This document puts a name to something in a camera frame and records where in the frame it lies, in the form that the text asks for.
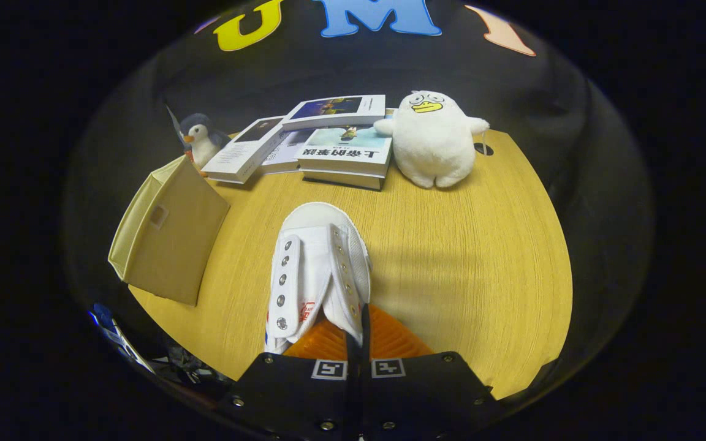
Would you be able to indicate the white duck plush toy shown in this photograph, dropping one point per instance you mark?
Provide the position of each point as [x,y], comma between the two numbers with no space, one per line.
[436,144]

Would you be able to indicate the navy penguin plush toy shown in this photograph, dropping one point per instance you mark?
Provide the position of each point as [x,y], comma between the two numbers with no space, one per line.
[203,144]

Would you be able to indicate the white canvas shoe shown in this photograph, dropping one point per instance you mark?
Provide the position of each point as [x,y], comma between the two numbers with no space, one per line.
[316,269]

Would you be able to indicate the beige fabric storage box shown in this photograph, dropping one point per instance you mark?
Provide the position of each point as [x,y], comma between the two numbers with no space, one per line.
[172,239]

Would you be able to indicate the white book with portrait cover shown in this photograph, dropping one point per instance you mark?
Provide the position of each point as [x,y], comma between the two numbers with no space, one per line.
[242,156]

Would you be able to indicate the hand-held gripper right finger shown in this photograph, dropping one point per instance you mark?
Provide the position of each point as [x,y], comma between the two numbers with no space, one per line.
[365,343]

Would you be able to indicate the thick book with teal cover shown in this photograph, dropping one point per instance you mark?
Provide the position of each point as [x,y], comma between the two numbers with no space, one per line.
[344,153]

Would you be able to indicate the plain white book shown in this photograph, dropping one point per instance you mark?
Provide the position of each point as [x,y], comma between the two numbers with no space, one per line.
[285,153]

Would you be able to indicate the book with blue photo cover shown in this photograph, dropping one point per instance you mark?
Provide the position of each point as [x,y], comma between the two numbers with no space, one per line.
[334,113]

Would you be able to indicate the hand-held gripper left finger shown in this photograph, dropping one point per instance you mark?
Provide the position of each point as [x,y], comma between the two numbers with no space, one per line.
[292,392]

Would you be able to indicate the black plastic bag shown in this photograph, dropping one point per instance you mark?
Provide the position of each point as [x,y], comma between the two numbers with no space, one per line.
[190,367]

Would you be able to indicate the computer monitor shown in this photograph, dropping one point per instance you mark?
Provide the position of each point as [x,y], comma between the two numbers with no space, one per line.
[111,334]

